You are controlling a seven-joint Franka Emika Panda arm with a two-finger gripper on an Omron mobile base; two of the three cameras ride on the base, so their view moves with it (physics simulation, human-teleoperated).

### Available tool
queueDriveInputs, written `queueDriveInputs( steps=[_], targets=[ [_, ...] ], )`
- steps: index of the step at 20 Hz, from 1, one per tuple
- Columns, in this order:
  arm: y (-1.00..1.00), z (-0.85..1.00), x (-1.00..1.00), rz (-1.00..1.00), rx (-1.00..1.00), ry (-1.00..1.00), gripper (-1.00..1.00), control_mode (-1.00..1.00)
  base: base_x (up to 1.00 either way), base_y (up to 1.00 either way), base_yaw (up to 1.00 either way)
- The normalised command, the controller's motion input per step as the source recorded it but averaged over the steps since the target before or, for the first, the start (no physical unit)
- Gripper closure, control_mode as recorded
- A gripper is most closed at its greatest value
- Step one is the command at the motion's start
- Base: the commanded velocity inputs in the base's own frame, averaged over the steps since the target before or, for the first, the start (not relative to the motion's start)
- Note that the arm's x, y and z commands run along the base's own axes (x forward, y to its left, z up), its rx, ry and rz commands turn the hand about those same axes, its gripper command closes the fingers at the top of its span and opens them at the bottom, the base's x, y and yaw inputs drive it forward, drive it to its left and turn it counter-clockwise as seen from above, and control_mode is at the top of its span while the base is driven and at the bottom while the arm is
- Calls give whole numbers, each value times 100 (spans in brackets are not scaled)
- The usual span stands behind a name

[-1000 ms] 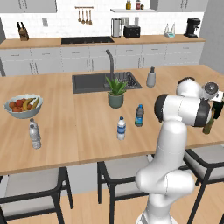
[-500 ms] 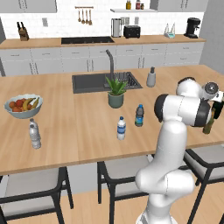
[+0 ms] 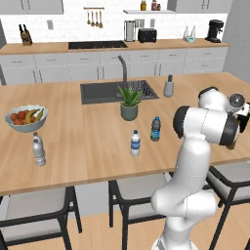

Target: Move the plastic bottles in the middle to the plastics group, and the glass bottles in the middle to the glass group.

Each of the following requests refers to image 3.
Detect white label plastic bottle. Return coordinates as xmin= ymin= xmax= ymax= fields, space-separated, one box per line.
xmin=130 ymin=129 xmax=142 ymax=157

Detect grey soap dispenser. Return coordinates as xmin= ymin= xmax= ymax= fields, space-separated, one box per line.
xmin=163 ymin=74 xmax=175 ymax=99

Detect white dish rack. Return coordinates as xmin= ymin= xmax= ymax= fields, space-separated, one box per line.
xmin=183 ymin=24 xmax=197 ymax=44

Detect black coffee machine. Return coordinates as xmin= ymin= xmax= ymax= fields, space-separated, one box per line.
xmin=204 ymin=19 xmax=225 ymax=44

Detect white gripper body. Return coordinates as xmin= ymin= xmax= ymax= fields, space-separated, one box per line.
xmin=238 ymin=103 xmax=250 ymax=127

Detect grey sink tap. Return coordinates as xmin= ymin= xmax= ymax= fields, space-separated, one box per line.
xmin=117 ymin=55 xmax=130 ymax=93

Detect yellow banana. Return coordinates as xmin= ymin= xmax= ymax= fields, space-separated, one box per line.
xmin=33 ymin=107 xmax=45 ymax=123
xmin=24 ymin=108 xmax=37 ymax=125

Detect wooden knife block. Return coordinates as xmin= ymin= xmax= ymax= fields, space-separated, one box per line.
xmin=18 ymin=23 xmax=34 ymax=47

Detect black hob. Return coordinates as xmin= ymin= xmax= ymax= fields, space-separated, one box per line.
xmin=67 ymin=40 xmax=129 ymax=51

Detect pale blue fruit bowl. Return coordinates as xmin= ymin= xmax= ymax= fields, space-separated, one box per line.
xmin=4 ymin=104 xmax=49 ymax=134

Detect black toaster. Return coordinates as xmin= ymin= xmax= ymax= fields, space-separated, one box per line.
xmin=137 ymin=27 xmax=158 ymax=44

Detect dark blue glass bottle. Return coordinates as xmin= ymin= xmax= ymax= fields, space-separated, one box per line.
xmin=149 ymin=116 xmax=162 ymax=143

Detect black stool grey seat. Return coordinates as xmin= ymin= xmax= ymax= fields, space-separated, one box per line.
xmin=107 ymin=172 xmax=177 ymax=250
xmin=0 ymin=186 xmax=83 ymax=250
xmin=204 ymin=160 xmax=250 ymax=250

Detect white wall shelf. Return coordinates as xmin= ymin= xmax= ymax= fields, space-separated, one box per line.
xmin=122 ymin=9 xmax=177 ymax=15

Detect green potted plant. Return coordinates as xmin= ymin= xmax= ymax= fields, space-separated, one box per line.
xmin=117 ymin=85 xmax=144 ymax=122

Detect clear plastic water bottle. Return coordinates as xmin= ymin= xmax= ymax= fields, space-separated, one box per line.
xmin=31 ymin=131 xmax=47 ymax=168

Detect grey base cupboard run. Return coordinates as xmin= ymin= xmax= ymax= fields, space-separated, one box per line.
xmin=0 ymin=47 xmax=229 ymax=87

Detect grey wall cupboards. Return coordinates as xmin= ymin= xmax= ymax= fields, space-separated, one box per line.
xmin=0 ymin=0 xmax=64 ymax=16
xmin=175 ymin=0 xmax=233 ymax=15

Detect dark grey sink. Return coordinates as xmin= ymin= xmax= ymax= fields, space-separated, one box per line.
xmin=80 ymin=79 xmax=160 ymax=105

